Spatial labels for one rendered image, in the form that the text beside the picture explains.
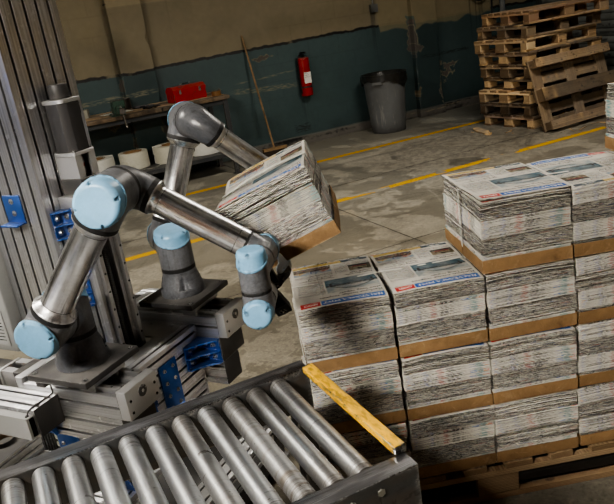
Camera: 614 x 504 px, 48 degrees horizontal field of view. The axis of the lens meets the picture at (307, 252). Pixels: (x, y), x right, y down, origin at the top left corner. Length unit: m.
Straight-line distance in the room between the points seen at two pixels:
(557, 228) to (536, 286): 0.19
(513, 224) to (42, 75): 1.45
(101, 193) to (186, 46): 7.08
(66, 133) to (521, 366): 1.57
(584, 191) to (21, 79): 1.66
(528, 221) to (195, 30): 6.94
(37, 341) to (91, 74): 6.72
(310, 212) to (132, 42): 6.64
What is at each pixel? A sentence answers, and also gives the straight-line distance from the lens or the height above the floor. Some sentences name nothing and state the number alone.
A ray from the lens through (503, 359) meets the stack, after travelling 2.31.
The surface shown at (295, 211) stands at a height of 1.14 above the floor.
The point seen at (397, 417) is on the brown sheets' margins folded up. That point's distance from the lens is 2.31.
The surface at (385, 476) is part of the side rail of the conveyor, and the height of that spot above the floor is 0.80.
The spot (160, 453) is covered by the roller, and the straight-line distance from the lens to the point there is 1.63.
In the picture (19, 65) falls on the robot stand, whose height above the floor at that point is 1.64.
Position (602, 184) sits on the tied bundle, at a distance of 2.25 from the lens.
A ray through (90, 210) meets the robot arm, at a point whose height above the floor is 1.31.
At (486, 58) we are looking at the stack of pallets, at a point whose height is 0.80.
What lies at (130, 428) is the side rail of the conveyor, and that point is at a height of 0.80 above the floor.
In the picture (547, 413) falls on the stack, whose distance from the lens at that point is 2.48.
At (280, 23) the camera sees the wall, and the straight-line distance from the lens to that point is 9.12.
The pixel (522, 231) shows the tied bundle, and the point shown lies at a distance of 2.18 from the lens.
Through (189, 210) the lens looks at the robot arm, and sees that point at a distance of 1.78.
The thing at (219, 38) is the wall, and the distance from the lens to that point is 8.82.
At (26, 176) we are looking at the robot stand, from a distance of 2.17.
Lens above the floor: 1.67
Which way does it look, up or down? 19 degrees down
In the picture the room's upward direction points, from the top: 9 degrees counter-clockwise
